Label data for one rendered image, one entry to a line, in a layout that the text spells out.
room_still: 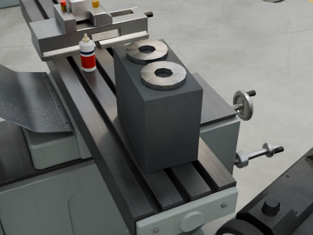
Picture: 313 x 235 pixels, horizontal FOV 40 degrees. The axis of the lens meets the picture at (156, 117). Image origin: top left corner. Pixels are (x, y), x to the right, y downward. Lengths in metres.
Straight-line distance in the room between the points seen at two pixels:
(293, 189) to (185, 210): 0.61
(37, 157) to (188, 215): 0.50
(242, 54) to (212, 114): 1.90
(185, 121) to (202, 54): 2.39
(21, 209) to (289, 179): 0.81
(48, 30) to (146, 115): 0.61
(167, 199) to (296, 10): 3.37
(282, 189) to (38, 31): 0.88
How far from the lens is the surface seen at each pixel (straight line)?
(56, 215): 1.36
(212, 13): 3.88
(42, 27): 1.36
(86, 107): 1.10
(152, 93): 0.81
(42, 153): 1.20
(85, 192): 1.34
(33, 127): 1.13
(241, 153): 1.56
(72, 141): 1.20
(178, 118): 0.84
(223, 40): 3.45
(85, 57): 1.21
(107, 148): 0.97
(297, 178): 1.45
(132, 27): 1.37
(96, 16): 1.31
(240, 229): 1.26
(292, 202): 1.37
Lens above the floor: 1.58
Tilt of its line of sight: 38 degrees down
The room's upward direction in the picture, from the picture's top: straight up
